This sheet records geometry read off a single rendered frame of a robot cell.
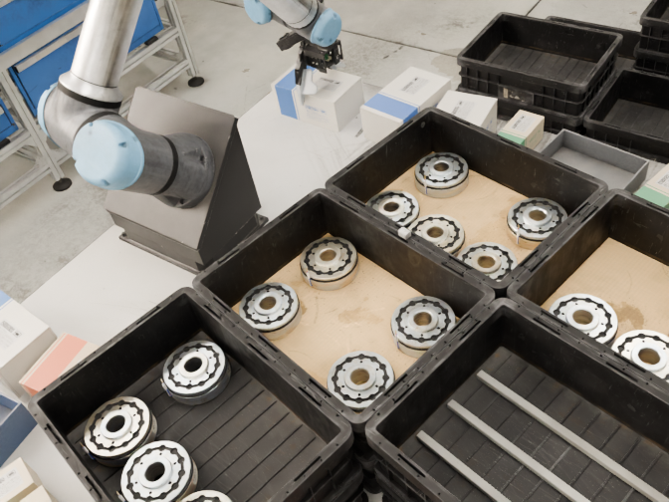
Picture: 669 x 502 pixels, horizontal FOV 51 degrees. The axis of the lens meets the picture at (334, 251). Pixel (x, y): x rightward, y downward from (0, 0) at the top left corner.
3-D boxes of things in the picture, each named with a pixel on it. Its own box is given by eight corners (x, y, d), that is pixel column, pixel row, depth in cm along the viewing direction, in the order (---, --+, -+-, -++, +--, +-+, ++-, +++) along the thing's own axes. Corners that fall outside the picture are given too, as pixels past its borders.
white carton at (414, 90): (402, 153, 165) (399, 123, 158) (363, 137, 171) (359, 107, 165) (451, 110, 174) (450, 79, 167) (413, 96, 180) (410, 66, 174)
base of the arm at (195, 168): (146, 187, 145) (110, 181, 136) (175, 122, 142) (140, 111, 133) (194, 221, 138) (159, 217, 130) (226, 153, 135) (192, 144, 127)
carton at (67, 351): (141, 379, 130) (127, 357, 125) (101, 433, 123) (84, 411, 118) (79, 354, 137) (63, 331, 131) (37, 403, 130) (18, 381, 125)
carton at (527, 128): (490, 199, 150) (490, 177, 146) (465, 189, 153) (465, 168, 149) (543, 137, 161) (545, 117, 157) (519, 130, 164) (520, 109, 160)
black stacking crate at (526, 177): (331, 231, 134) (322, 186, 126) (432, 152, 146) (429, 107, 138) (498, 339, 112) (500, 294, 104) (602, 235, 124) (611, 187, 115)
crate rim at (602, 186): (322, 194, 128) (320, 184, 126) (430, 114, 140) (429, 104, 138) (500, 303, 105) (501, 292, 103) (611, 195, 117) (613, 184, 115)
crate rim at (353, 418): (191, 291, 116) (186, 282, 114) (322, 194, 128) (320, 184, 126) (360, 437, 93) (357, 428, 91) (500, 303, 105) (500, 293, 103)
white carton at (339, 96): (278, 113, 184) (270, 84, 177) (305, 89, 190) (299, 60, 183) (338, 132, 174) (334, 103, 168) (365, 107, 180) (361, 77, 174)
